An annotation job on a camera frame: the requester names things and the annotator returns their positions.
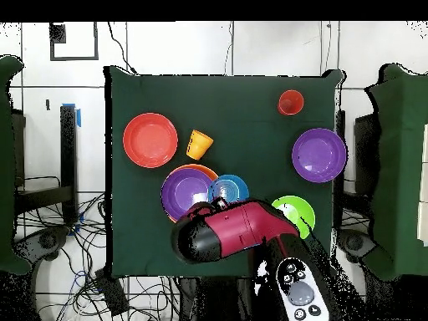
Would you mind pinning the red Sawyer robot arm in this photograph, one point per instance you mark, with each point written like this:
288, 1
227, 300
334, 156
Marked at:
240, 227

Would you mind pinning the green bowl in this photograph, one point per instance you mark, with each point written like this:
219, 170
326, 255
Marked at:
301, 210

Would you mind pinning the small translucent blue bowl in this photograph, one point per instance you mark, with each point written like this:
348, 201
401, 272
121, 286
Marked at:
230, 187

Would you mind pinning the black power brick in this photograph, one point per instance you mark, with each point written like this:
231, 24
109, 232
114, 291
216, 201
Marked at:
112, 292

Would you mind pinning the white box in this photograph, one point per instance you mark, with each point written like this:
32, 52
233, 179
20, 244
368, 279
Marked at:
424, 217

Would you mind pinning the dark green tablecloth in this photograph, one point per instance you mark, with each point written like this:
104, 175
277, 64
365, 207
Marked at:
217, 110

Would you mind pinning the black metal stand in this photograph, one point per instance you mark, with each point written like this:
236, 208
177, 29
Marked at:
68, 160

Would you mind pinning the orange cup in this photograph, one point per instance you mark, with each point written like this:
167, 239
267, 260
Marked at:
199, 144

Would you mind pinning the large orange bowl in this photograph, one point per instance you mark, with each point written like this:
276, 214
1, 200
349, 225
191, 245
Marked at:
200, 168

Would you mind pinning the green cloth side table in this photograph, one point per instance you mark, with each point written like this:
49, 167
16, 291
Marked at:
6, 167
401, 167

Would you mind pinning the red shallow bowl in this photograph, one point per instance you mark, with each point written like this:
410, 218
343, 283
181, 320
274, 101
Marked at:
150, 139

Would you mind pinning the red cup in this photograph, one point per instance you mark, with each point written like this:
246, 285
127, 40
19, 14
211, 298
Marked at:
291, 102

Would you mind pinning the purple bowl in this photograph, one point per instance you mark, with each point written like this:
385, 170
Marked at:
319, 155
182, 190

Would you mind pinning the black pedestal leg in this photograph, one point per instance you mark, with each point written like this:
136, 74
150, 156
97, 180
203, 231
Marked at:
46, 240
354, 242

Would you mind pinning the blue tape strip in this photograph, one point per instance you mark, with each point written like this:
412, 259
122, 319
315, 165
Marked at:
78, 118

